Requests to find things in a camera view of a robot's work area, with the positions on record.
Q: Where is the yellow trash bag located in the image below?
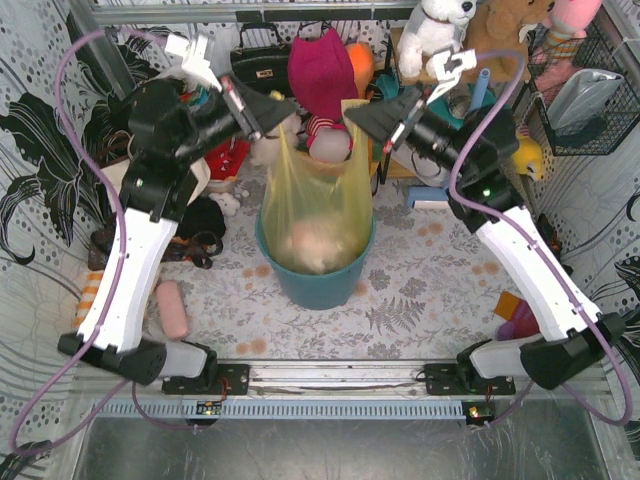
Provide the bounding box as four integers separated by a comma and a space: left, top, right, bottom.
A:
261, 118, 373, 264

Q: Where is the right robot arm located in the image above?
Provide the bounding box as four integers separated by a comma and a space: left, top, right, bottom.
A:
345, 88, 625, 390

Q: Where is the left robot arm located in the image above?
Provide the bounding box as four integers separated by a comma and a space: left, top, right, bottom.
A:
57, 75, 295, 386

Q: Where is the magenta cloth bag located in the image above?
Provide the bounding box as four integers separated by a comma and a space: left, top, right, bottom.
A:
288, 28, 358, 121

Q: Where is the cream canvas tote bag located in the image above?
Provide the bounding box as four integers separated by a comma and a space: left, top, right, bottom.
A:
188, 158, 211, 204

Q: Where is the brown patterned bag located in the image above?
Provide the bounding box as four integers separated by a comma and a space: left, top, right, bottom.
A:
88, 219, 226, 271

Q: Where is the crumpled paper trash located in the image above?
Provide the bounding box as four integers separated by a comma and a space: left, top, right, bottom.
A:
276, 220, 354, 275

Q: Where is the teal trash bin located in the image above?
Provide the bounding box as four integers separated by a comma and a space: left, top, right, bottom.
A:
255, 213, 377, 311

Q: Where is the rainbow folded cloth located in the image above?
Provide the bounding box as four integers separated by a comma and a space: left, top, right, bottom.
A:
367, 139, 384, 177

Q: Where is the teal folded cloth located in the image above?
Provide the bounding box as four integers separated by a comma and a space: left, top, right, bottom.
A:
373, 74, 472, 121

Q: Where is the cream plush lamb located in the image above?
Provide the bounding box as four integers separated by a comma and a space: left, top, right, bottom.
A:
250, 113, 302, 167

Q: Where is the black leather handbag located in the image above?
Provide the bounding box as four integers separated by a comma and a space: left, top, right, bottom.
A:
230, 22, 293, 97

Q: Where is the red clothing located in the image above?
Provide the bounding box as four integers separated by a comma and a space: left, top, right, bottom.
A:
204, 138, 250, 181

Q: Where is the pink head plush doll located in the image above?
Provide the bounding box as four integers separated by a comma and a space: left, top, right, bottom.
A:
306, 116, 352, 163

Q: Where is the orange plush toy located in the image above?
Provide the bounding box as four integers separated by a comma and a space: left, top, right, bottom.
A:
346, 43, 375, 99

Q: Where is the blue floor mop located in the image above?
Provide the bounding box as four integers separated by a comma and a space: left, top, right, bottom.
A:
396, 69, 495, 189

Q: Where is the small white plush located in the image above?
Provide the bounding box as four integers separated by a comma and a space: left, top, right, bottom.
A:
208, 190, 250, 217

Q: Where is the white plush dog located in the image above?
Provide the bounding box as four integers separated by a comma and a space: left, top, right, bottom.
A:
397, 0, 477, 79

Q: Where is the brown teddy bear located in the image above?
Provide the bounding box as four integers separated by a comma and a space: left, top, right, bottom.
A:
463, 0, 555, 59

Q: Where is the yellow plush toy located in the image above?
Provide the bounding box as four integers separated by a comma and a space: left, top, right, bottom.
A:
512, 124, 544, 181

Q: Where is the silver foil pouch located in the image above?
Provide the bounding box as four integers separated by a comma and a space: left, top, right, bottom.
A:
547, 69, 625, 130

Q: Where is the pink plush toy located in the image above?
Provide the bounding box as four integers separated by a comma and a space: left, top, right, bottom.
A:
534, 0, 602, 62

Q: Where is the pink sponge roll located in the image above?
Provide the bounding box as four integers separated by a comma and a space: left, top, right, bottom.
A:
156, 281, 190, 340

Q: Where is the orange checkered towel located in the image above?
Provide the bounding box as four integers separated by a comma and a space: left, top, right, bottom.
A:
73, 270, 104, 327

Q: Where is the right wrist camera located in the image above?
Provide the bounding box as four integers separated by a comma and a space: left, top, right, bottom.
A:
426, 49, 477, 104

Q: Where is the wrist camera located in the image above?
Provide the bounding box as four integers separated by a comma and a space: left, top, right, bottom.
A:
426, 49, 477, 104
161, 34, 223, 92

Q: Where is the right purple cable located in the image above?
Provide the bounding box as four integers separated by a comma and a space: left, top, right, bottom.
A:
448, 49, 632, 427

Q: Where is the purple cable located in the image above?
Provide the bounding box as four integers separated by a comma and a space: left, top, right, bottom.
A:
8, 26, 201, 456
448, 49, 632, 427

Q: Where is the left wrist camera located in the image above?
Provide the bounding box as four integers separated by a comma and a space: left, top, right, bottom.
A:
161, 34, 223, 92

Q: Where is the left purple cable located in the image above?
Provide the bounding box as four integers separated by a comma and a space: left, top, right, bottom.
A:
8, 26, 201, 456

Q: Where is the black wire basket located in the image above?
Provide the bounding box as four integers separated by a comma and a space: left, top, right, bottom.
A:
528, 24, 639, 156

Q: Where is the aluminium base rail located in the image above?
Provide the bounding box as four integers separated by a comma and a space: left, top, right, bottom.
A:
99, 360, 578, 422

